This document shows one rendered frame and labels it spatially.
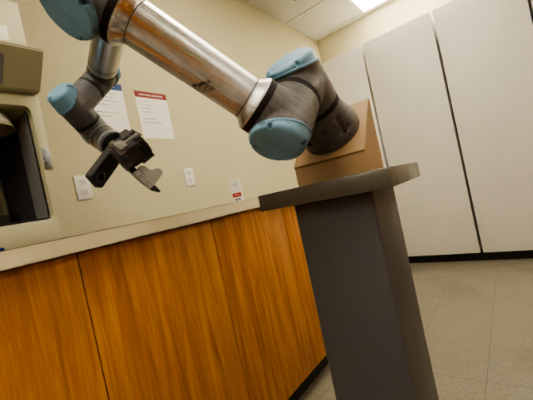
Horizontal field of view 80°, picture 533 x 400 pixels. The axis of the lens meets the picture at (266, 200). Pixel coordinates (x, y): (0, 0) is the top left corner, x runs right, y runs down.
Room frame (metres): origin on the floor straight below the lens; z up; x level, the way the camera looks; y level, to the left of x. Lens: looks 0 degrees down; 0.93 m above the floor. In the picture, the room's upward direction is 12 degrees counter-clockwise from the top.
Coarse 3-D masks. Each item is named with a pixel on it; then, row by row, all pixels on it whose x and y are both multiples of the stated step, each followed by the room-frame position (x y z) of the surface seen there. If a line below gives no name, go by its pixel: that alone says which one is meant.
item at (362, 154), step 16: (368, 112) 0.81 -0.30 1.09; (368, 128) 0.79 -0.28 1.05; (352, 144) 0.76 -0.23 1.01; (368, 144) 0.76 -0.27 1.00; (304, 160) 0.83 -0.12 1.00; (320, 160) 0.79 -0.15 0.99; (336, 160) 0.77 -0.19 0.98; (352, 160) 0.75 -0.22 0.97; (368, 160) 0.74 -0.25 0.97; (304, 176) 0.83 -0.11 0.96; (320, 176) 0.80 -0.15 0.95; (336, 176) 0.78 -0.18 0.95
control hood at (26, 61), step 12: (0, 48) 0.88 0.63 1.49; (12, 48) 0.90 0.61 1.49; (24, 48) 0.92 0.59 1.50; (36, 48) 0.94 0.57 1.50; (12, 60) 0.92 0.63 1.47; (24, 60) 0.94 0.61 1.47; (36, 60) 0.96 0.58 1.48; (12, 72) 0.93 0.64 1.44; (24, 72) 0.95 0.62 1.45; (36, 72) 0.98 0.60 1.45; (0, 84) 0.93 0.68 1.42; (12, 84) 0.95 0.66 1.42; (24, 84) 0.97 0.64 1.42; (36, 84) 1.00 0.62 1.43
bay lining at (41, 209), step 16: (16, 128) 1.08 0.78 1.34; (0, 144) 1.08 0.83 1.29; (16, 144) 1.08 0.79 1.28; (32, 144) 1.02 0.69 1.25; (16, 160) 1.08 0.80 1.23; (32, 160) 1.04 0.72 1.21; (16, 176) 1.08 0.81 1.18; (32, 176) 1.06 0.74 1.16; (16, 192) 1.08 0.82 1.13; (32, 192) 1.08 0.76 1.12; (16, 208) 1.08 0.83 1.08; (32, 208) 1.08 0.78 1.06
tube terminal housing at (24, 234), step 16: (0, 0) 0.99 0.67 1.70; (0, 16) 0.99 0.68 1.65; (16, 16) 1.02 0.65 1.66; (16, 32) 1.01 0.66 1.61; (0, 96) 0.95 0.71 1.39; (16, 96) 0.98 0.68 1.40; (32, 96) 1.02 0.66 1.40; (16, 112) 1.03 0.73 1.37; (32, 112) 1.01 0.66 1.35; (32, 128) 1.02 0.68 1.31; (48, 144) 1.03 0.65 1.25; (48, 176) 1.01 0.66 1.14; (48, 192) 1.01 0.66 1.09; (48, 208) 1.02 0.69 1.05; (32, 224) 0.96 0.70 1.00; (48, 224) 0.99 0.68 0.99; (64, 224) 1.03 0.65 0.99; (0, 240) 0.89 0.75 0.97; (16, 240) 0.92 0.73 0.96; (32, 240) 0.95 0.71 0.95; (48, 240) 0.98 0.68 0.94
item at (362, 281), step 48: (384, 192) 0.78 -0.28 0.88; (336, 240) 0.76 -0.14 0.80; (384, 240) 0.71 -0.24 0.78; (336, 288) 0.77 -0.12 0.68; (384, 288) 0.71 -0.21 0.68; (336, 336) 0.79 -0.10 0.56; (384, 336) 0.72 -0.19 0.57; (336, 384) 0.80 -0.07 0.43; (384, 384) 0.73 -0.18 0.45; (432, 384) 0.83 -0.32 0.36
